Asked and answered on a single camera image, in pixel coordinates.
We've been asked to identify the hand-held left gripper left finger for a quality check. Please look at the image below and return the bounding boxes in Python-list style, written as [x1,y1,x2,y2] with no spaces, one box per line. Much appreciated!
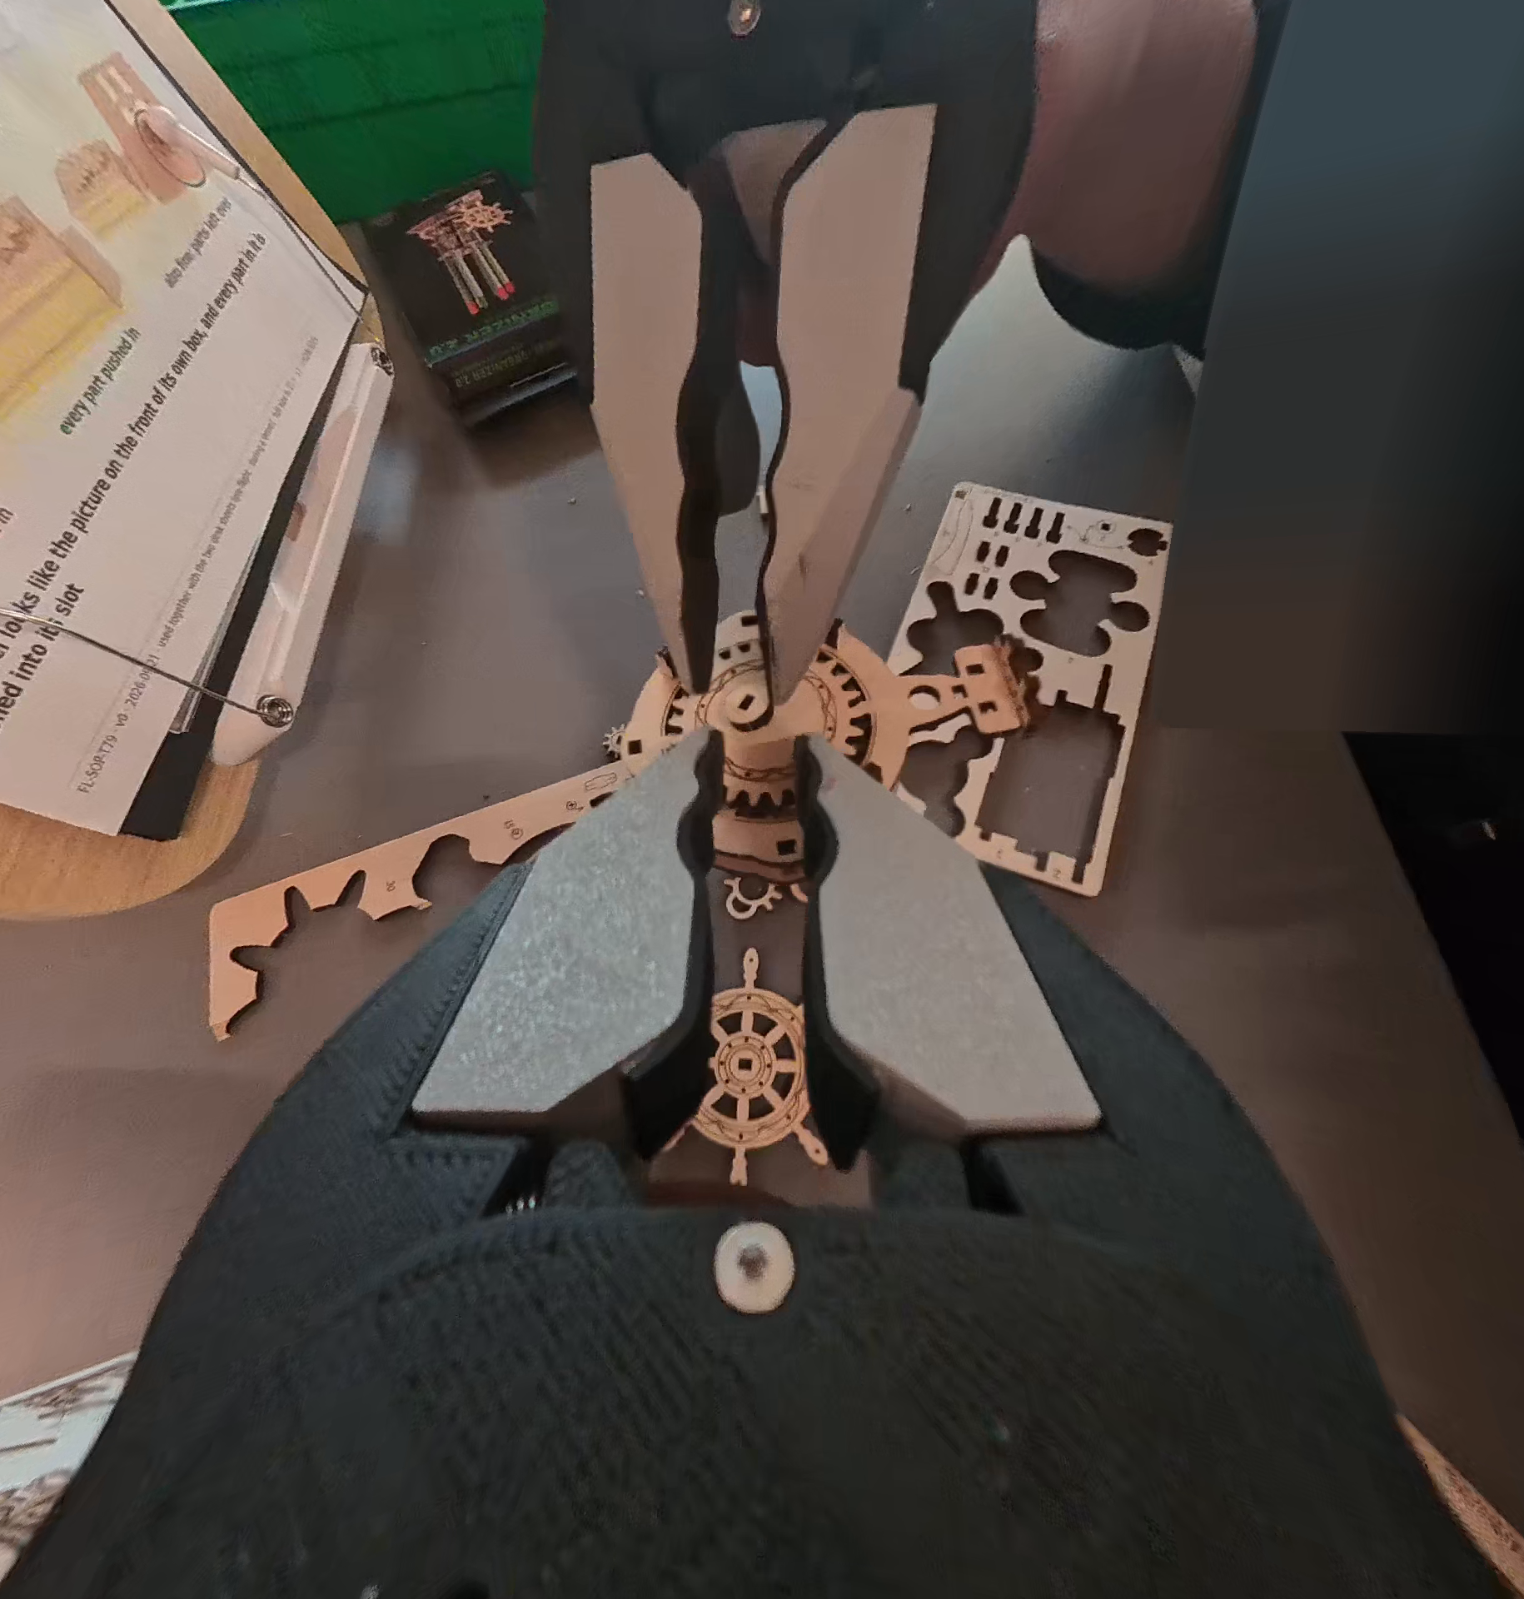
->
[411,728,726,1165]

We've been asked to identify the long wooden scrap strip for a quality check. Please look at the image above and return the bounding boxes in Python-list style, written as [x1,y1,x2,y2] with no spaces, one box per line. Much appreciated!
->
[207,769,622,1044]

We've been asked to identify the wire poster clip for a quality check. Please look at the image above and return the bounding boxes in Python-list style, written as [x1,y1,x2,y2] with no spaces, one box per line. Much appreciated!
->
[130,100,374,304]
[0,587,298,737]

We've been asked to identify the printed instruction poster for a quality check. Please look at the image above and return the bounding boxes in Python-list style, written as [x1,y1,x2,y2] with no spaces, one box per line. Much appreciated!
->
[0,0,374,836]

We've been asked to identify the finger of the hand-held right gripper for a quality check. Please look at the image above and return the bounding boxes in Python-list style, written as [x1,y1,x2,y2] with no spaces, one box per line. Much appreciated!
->
[588,154,736,701]
[753,100,935,703]

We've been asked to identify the person's right forearm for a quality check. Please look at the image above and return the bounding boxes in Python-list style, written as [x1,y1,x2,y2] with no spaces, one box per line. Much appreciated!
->
[1019,0,1290,362]

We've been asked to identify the wooden ship wheel part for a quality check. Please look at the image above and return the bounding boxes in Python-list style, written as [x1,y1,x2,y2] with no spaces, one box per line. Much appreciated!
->
[678,946,830,1192]

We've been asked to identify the black kit box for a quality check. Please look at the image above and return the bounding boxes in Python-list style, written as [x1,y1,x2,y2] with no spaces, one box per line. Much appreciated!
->
[363,173,577,432]

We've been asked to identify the white assembly booklet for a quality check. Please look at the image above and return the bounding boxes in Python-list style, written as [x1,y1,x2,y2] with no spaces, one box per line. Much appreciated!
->
[0,1351,135,1599]

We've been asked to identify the round wooden gear model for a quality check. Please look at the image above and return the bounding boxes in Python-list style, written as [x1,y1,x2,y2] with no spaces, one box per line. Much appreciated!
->
[622,610,911,920]

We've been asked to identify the small notched wooden part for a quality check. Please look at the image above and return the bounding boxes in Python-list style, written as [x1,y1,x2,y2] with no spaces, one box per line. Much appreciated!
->
[954,637,1042,740]

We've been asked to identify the green plastic bin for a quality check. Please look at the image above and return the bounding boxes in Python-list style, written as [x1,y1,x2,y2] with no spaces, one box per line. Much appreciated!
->
[162,0,550,227]

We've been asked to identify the rectangular wooden cut-out sheet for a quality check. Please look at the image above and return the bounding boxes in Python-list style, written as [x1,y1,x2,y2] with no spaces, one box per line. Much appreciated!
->
[889,483,1175,903]

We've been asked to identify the black backing sheet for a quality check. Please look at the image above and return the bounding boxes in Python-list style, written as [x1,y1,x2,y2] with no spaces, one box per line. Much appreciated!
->
[124,316,342,840]

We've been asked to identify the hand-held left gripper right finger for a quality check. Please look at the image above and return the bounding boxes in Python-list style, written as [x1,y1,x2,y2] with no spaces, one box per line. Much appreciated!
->
[790,737,1103,1173]

